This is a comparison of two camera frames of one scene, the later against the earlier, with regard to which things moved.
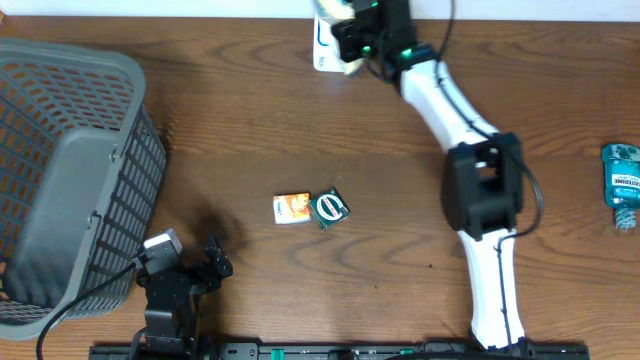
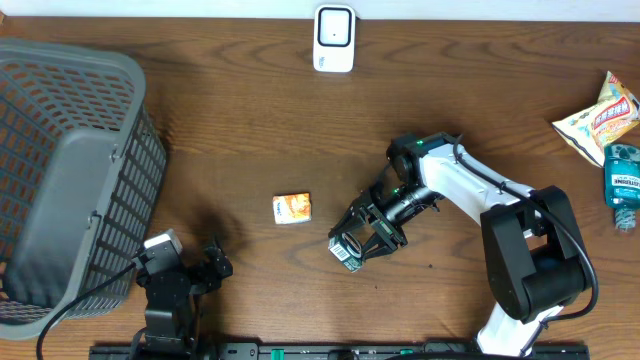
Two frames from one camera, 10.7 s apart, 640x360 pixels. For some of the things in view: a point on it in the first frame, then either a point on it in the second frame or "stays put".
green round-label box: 329,208 -> 348,249
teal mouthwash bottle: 621,181 stays put
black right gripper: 344,30 -> 354,218
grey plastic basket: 82,171 stays put
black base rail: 344,351 stays put
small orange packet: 291,208 stays put
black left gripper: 210,276 stays put
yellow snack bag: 327,56 -> 614,114
